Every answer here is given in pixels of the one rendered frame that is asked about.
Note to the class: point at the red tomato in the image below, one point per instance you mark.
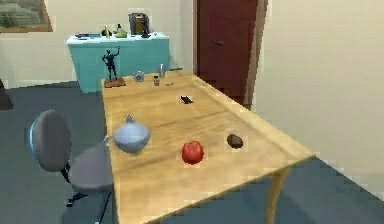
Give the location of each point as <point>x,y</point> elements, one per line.
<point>192,152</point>

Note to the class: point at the black mobile phone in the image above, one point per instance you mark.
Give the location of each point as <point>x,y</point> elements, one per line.
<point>186,99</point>

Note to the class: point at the light wooden table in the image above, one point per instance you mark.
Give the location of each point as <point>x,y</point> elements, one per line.
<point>186,140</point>

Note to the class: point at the small dark pepper shaker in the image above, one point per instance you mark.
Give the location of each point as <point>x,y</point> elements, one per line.
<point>156,80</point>

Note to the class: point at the dark brown potato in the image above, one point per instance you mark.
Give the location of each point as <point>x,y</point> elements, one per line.
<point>234,140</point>

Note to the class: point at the grey metal cup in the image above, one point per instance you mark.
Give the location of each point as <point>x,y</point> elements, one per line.
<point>162,70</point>

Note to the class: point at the small grey alarm clock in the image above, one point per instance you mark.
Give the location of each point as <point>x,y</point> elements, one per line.
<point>138,76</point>

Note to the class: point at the grey round kettle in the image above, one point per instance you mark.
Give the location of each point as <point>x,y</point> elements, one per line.
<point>131,136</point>

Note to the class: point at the dark red room door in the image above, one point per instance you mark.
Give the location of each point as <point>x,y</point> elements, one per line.
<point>226,46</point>

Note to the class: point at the turquoise cabinet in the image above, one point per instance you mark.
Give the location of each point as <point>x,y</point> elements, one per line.
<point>126,60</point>

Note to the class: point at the black figure statue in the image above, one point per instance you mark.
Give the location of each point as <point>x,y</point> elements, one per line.
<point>111,66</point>

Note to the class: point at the black coffee machine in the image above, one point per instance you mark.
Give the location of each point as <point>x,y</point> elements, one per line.
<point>138,24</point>

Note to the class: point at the green round bottle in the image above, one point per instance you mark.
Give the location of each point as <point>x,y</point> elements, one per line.
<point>120,32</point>

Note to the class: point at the yellow thin bottle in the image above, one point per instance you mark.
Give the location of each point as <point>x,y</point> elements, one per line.
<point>107,31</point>

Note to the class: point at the dark flat object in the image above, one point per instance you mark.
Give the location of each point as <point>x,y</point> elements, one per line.
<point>82,35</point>

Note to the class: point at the grey office chair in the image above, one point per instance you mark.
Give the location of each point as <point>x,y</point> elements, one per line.
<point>53,143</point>

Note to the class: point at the framed wall picture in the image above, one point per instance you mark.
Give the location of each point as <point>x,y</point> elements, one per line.
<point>23,15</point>

